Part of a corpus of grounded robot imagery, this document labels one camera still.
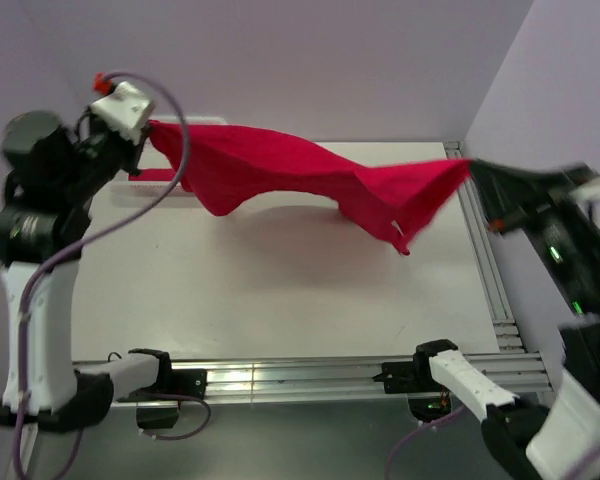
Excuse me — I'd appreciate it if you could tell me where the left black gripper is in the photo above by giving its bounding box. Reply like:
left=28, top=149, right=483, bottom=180
left=58, top=101, right=154, bottom=204

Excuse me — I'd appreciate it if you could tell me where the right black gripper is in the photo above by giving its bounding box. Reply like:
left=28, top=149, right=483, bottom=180
left=465, top=150, right=600, bottom=305

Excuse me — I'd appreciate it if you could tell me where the red t shirt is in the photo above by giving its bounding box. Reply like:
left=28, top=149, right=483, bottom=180
left=128, top=168, right=175, bottom=182
left=148, top=121, right=474, bottom=257

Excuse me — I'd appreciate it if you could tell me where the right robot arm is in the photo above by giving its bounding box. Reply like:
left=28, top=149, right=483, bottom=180
left=412, top=160, right=600, bottom=479

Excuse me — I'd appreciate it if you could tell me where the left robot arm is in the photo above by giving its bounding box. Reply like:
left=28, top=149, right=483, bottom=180
left=0, top=109, right=175, bottom=433

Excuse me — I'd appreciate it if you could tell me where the white plastic basket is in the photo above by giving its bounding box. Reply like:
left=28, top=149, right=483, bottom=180
left=108, top=115, right=228, bottom=197

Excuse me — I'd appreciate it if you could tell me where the rolled red t shirt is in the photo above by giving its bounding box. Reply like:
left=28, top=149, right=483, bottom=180
left=128, top=168, right=175, bottom=182

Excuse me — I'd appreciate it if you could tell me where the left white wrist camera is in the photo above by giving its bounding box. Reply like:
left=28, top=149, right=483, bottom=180
left=90, top=79, right=155, bottom=145

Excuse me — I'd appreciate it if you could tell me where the aluminium right rail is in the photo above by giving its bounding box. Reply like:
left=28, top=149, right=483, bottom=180
left=443, top=141, right=524, bottom=351

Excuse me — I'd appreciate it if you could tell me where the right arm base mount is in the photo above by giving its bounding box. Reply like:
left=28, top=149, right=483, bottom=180
left=373, top=359, right=452, bottom=423

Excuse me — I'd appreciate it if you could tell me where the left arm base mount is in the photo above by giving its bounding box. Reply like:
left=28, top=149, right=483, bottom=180
left=117, top=369, right=207, bottom=431

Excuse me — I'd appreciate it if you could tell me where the aluminium front rail frame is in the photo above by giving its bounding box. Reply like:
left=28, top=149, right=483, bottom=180
left=4, top=349, right=581, bottom=480

